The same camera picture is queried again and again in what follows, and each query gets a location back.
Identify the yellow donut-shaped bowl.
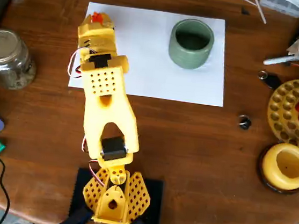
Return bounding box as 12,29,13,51
259,140,299,192

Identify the white paper sheet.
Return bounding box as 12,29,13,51
67,0,234,108

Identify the orange plastic object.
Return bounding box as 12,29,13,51
91,10,105,25

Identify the small black metal ring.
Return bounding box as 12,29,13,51
238,114,253,131

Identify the clear plastic container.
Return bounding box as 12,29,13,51
258,0,299,18

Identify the black key fob with ring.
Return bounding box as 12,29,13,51
256,70,283,91

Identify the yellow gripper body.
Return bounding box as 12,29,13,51
74,19,122,62

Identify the white red servo cable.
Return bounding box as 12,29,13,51
67,46,86,80

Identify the green cup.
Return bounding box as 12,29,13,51
166,16,217,73

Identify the yellow round dimpled tray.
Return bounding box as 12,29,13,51
262,76,299,156

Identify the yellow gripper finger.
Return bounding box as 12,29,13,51
99,12,118,31
82,14,97,30

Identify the glass jar with brass lid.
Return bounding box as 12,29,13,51
0,29,41,93

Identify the white marker pen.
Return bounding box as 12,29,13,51
262,49,299,69

